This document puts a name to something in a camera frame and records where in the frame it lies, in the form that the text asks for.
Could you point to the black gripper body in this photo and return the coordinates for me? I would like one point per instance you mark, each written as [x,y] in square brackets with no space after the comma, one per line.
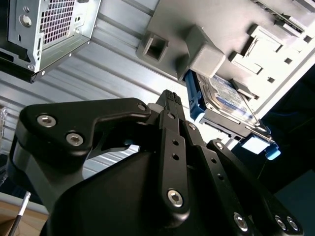
[110,196]

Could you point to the hard disk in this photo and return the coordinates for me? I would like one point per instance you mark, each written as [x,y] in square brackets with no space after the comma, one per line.
[226,92]

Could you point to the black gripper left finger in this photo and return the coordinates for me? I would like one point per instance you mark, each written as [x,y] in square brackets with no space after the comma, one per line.
[73,118]

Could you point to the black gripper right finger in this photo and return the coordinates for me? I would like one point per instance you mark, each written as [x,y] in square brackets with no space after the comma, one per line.
[214,157]

